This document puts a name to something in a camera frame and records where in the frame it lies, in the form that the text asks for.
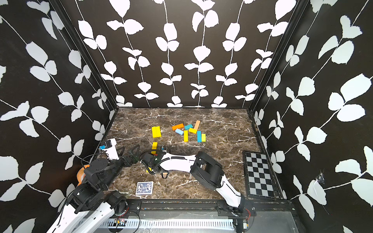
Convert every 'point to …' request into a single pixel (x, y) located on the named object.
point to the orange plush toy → (81, 174)
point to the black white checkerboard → (260, 180)
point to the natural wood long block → (197, 124)
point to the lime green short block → (203, 137)
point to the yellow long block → (154, 145)
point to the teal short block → (188, 126)
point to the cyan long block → (199, 136)
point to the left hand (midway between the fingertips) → (133, 145)
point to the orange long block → (178, 126)
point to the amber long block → (186, 136)
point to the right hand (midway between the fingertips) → (160, 166)
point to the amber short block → (193, 130)
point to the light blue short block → (179, 131)
